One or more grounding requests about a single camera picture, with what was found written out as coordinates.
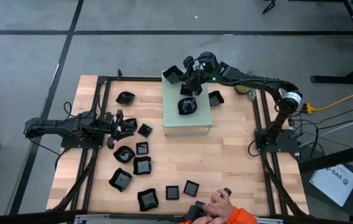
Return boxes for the green perforated metal shelf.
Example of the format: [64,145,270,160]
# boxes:
[161,70,214,138]

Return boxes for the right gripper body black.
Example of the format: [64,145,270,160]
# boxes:
[182,51,228,83]

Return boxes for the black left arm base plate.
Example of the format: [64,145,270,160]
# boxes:
[60,132,105,149]

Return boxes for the white floor cable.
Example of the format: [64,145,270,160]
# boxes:
[297,111,353,147]

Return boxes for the silver metal bracket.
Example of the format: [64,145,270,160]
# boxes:
[74,213,111,224]
[255,217,285,224]

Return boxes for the white printed booklet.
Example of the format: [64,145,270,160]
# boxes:
[308,164,353,207]

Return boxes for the black wavy-edged square plate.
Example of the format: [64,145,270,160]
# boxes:
[108,167,133,193]
[132,156,153,176]
[136,188,159,213]
[162,65,184,85]

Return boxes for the black desk top edge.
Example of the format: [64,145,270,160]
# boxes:
[297,140,353,175]

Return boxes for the person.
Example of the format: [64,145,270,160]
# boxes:
[225,207,258,224]

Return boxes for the black desk leg frame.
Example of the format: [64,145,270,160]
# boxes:
[311,0,353,86]

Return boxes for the yellow power cord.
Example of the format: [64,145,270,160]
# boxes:
[301,83,353,114]

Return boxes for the black deep square bowl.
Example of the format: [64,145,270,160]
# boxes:
[207,90,225,108]

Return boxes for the small black square plate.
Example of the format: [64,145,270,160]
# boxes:
[179,84,193,97]
[165,185,180,201]
[137,123,154,138]
[182,179,200,198]
[135,141,149,156]

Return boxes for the potted succulent plant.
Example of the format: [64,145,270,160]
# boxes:
[234,68,258,101]

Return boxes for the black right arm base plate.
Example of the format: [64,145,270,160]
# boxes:
[255,129,299,154]

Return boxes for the person's hand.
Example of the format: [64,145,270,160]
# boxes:
[191,215,215,224]
[209,189,237,219]

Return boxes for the black floor cable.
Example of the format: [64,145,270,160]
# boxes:
[288,101,353,131]

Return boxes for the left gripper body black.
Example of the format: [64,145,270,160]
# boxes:
[101,109,125,150]

